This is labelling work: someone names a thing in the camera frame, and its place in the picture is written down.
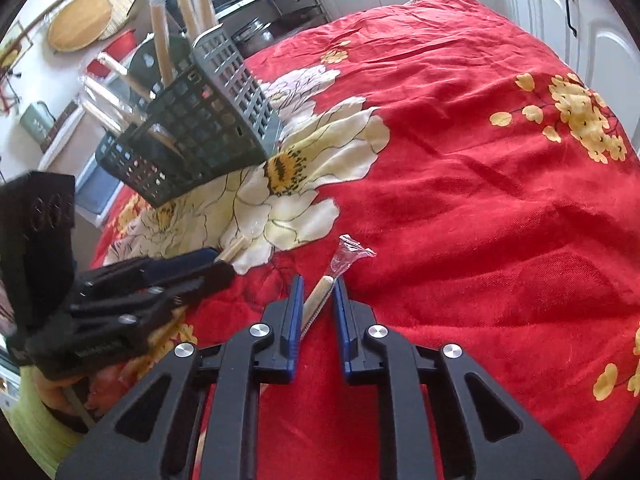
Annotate dark green plastic utensil basket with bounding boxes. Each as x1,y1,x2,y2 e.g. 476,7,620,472
95,24,283,209

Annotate bamboo chopstick pair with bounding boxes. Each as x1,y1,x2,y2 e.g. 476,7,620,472
80,75,146,126
299,234,377,341
215,220,271,263
192,0,218,28
97,52,156,101
174,0,198,41
80,100,136,136
146,0,173,88

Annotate metal shelf rack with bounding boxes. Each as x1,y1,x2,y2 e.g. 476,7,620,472
212,0,326,43

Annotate round bamboo tray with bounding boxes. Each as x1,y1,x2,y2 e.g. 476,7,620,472
47,0,113,52

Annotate steel cooking pot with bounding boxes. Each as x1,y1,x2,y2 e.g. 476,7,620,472
235,17,276,43

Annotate white kitchen base cabinets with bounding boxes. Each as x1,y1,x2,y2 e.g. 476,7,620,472
310,0,640,126

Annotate brown wicker basket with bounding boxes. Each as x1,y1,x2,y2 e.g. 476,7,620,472
42,105,81,153

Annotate person's left hand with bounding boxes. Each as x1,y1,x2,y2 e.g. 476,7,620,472
30,365,98,428

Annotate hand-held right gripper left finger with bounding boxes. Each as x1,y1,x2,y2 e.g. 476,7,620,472
55,274,306,480

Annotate grey-blue drawer tower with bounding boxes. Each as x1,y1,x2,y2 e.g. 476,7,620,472
75,132,126,228

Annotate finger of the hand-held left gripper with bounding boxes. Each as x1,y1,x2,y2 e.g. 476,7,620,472
75,247,221,293
25,260,236,378

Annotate woven bamboo sieve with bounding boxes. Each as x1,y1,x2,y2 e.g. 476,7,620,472
92,0,133,41

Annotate large fruit wall poster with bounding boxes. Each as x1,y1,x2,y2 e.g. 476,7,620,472
0,20,28,68

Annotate red plastic basin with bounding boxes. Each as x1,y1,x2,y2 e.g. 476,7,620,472
86,30,138,81

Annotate red floral tablecloth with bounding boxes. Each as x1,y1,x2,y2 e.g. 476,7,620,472
90,0,640,480

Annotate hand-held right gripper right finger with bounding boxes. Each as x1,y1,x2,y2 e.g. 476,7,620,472
332,277,583,480

